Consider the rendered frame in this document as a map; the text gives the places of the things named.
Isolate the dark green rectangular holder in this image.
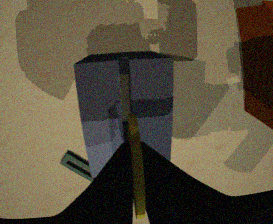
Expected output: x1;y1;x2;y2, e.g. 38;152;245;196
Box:
60;151;95;183

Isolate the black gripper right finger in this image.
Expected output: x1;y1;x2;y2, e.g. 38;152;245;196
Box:
140;141;273;224

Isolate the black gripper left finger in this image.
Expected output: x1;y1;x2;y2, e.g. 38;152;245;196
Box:
0;143;135;224

